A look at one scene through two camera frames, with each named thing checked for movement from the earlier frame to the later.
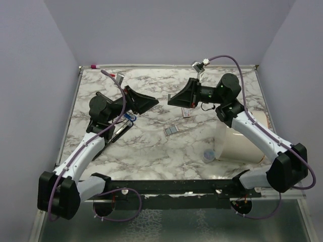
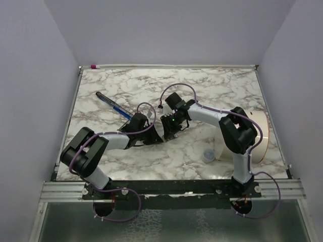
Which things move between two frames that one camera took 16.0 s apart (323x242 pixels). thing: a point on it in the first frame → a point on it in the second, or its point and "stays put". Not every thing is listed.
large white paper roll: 231,145 stays put
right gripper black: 189,96 → 168,130
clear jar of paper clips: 209,156 stays put
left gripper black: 142,103 → 154,138
